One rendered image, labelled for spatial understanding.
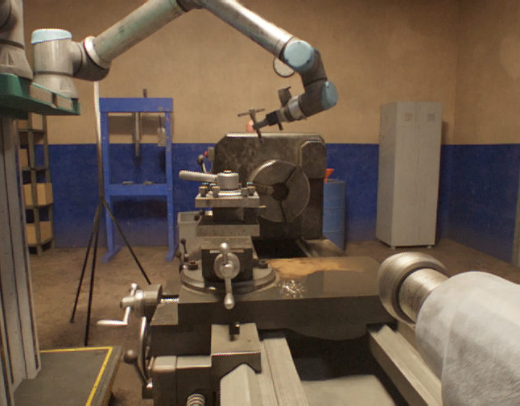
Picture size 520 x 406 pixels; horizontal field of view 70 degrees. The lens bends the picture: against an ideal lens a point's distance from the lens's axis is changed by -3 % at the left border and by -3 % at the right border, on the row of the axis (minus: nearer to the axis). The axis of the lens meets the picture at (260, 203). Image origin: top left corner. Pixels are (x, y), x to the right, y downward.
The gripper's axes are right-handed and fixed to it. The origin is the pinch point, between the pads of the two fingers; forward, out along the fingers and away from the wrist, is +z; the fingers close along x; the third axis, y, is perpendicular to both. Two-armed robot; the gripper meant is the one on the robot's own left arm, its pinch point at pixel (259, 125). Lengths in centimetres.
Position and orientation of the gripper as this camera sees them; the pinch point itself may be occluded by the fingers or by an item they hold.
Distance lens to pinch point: 156.4
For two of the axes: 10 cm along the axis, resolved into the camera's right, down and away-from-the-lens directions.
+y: 3.6, 9.2, 1.4
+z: -7.7, 2.1, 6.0
